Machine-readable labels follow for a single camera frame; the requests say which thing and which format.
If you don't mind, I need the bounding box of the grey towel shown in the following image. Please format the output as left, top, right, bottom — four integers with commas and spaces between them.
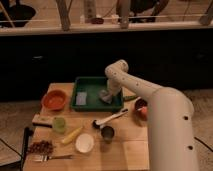
99, 89, 113, 104

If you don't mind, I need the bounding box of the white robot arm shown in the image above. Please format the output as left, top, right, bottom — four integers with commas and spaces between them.
105, 60, 199, 171

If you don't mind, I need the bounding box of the green plastic tray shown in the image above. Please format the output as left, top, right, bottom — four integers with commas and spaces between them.
70, 77, 124, 113

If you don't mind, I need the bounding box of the pale sponge in tray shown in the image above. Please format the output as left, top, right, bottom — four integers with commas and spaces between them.
76, 92, 87, 105

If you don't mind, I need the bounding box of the green chili pepper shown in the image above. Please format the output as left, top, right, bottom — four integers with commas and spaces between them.
123, 95, 138, 102

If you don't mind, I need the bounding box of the dark red bowl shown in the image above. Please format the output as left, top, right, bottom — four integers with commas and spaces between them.
135, 99, 147, 121

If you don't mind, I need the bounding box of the orange fruit in bowl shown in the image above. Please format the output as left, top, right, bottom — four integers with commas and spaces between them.
139, 106, 148, 120

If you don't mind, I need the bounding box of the dark metal cup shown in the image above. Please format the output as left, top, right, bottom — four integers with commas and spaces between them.
101, 126, 115, 143

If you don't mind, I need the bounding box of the orange plastic bowl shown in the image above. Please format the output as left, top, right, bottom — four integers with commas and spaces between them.
41, 90, 67, 111

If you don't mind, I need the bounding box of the green plastic cup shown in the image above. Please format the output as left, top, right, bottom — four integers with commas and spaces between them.
52, 117, 66, 134

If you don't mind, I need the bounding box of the white round dish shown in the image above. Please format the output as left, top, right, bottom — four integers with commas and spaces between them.
75, 133, 94, 153

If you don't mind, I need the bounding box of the wooden brush with black bristles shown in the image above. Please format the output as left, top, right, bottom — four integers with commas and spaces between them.
32, 114, 53, 128

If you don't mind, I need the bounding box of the metal fork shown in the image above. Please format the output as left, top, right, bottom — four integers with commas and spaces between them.
33, 155, 73, 162

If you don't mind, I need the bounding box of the white-handled black scoop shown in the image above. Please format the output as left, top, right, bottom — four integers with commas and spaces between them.
92, 108, 128, 129

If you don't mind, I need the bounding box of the black table clamp post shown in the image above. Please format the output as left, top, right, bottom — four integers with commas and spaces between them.
20, 127, 33, 171

